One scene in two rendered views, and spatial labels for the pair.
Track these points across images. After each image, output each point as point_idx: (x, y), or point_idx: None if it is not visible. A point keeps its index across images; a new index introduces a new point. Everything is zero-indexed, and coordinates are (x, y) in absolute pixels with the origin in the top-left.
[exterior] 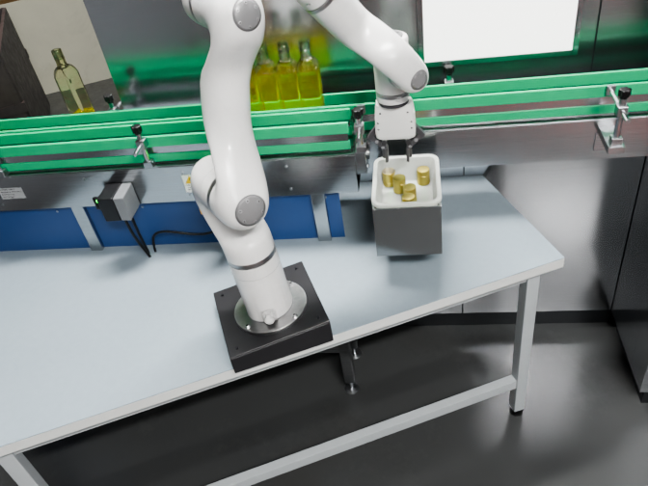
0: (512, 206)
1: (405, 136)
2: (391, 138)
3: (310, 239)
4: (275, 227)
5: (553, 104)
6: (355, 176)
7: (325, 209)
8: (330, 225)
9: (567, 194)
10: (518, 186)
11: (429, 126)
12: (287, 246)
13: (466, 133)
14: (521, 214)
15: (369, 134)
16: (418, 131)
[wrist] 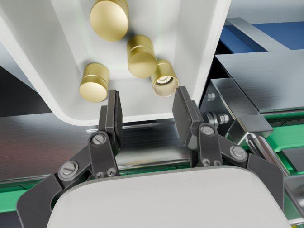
0: (19, 78)
1: (109, 197)
2: (184, 178)
3: (249, 21)
4: (300, 29)
5: None
6: (232, 73)
7: (254, 38)
8: (231, 32)
9: (5, 106)
10: (44, 110)
11: (92, 178)
12: (281, 7)
13: (19, 169)
14: (1, 65)
15: (282, 187)
16: (40, 221)
